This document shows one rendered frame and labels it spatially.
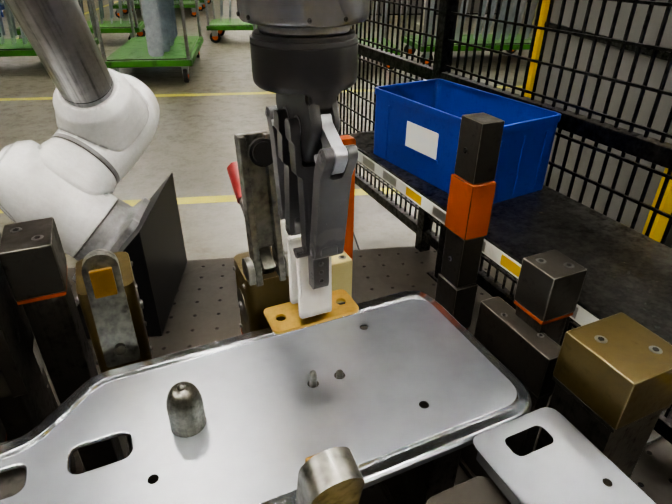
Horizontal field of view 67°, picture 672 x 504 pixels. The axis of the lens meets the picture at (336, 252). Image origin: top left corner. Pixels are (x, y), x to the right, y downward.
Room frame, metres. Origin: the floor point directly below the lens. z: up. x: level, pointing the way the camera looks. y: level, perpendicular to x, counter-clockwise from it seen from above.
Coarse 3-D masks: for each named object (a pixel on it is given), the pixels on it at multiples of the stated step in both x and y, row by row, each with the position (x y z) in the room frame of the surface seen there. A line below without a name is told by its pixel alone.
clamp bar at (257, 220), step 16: (240, 144) 0.51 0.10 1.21; (256, 144) 0.49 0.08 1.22; (240, 160) 0.51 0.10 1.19; (256, 160) 0.49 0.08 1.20; (272, 160) 0.50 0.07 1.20; (240, 176) 0.52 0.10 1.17; (256, 176) 0.52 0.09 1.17; (272, 176) 0.52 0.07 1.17; (256, 192) 0.52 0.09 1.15; (272, 192) 0.51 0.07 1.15; (256, 208) 0.51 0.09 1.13; (272, 208) 0.51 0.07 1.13; (256, 224) 0.51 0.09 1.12; (272, 224) 0.51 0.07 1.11; (256, 240) 0.50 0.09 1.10; (272, 240) 0.51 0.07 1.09; (256, 256) 0.49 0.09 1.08; (256, 272) 0.49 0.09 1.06
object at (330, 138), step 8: (328, 120) 0.34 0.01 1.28; (328, 128) 0.34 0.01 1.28; (328, 136) 0.33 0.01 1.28; (336, 136) 0.33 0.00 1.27; (328, 144) 0.33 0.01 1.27; (336, 144) 0.33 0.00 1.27; (336, 152) 0.32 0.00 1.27; (344, 152) 0.32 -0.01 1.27; (336, 160) 0.32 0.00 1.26; (344, 160) 0.32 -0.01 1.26; (336, 168) 0.32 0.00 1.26; (344, 168) 0.33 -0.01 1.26
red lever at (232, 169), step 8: (232, 168) 0.60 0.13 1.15; (232, 176) 0.60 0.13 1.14; (232, 184) 0.59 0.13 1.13; (240, 192) 0.58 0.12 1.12; (240, 200) 0.57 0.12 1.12; (264, 248) 0.52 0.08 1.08; (264, 256) 0.51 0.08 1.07; (272, 256) 0.51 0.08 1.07; (264, 264) 0.50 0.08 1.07; (272, 264) 0.50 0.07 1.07; (264, 272) 0.50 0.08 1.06; (272, 272) 0.50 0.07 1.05
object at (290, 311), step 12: (336, 300) 0.39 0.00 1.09; (348, 300) 0.39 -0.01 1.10; (264, 312) 0.37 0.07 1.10; (276, 312) 0.37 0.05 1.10; (288, 312) 0.37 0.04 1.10; (336, 312) 0.37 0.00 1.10; (348, 312) 0.37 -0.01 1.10; (276, 324) 0.36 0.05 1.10; (288, 324) 0.36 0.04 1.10; (300, 324) 0.36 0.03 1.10; (312, 324) 0.36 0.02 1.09
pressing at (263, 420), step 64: (384, 320) 0.48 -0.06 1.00; (448, 320) 0.49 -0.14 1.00; (128, 384) 0.38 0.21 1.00; (256, 384) 0.38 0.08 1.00; (320, 384) 0.38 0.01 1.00; (384, 384) 0.38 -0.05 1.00; (448, 384) 0.38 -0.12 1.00; (512, 384) 0.38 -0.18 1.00; (0, 448) 0.29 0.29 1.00; (64, 448) 0.30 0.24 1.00; (192, 448) 0.30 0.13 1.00; (256, 448) 0.30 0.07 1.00; (320, 448) 0.30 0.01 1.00; (384, 448) 0.30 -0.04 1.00; (448, 448) 0.31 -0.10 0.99
